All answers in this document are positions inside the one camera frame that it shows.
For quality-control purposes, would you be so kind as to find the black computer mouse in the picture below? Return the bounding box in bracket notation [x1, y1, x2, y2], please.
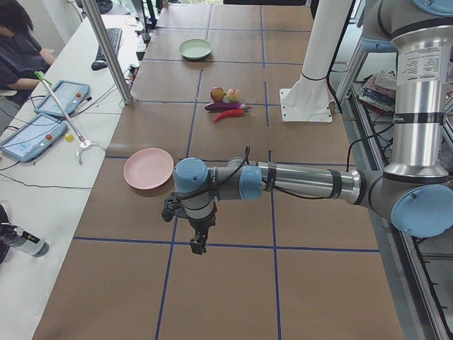
[91, 60, 108, 71]

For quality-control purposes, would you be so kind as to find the pink plate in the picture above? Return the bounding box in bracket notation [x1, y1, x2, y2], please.
[123, 148, 174, 190]

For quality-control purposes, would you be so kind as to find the pink peach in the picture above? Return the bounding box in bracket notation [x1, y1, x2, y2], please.
[225, 88, 241, 103]

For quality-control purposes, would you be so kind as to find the white camera mast with base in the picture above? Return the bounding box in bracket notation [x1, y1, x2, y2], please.
[280, 0, 354, 123]

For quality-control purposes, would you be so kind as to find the red chili pepper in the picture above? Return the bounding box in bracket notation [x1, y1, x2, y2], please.
[213, 108, 246, 122]

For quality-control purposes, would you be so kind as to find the silver water bottle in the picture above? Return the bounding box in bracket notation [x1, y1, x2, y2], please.
[1, 224, 49, 257]

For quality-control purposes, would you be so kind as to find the green plate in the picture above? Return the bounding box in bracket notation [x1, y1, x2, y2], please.
[178, 38, 212, 60]

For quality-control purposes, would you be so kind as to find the small yellow cap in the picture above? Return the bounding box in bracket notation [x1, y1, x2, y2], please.
[64, 133, 74, 142]

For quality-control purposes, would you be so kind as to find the silver rod on white stand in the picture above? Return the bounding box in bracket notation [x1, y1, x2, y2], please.
[34, 71, 105, 164]

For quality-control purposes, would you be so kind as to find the aluminium frame post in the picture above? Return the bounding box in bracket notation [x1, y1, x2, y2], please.
[81, 0, 132, 105]

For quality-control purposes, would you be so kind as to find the seated person in dark shirt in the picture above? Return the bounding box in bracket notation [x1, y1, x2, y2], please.
[1, 1, 55, 106]

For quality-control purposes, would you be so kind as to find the red yellow apple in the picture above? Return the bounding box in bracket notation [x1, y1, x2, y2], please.
[210, 86, 226, 102]

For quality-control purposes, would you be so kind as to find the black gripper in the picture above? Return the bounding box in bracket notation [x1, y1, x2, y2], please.
[188, 208, 217, 254]

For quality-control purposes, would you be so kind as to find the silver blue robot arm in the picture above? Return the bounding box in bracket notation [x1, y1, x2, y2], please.
[162, 1, 452, 254]

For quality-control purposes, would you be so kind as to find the near blue teach pendant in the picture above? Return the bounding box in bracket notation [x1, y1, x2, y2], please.
[1, 113, 68, 163]

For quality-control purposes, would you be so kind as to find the stack of magazines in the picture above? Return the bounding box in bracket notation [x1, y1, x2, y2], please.
[358, 70, 396, 114]

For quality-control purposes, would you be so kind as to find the purple eggplant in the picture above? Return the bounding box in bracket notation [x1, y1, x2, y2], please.
[205, 101, 251, 112]

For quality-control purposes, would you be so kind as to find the far blue teach pendant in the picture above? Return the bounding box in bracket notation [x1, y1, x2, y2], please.
[34, 80, 91, 119]

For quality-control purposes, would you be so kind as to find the blue teach pendant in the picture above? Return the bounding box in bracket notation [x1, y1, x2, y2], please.
[34, 80, 91, 119]
[1, 113, 68, 163]

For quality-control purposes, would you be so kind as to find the black keyboard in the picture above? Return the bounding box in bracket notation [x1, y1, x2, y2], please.
[95, 28, 122, 61]

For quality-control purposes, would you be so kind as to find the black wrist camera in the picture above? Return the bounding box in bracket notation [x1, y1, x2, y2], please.
[161, 192, 185, 222]

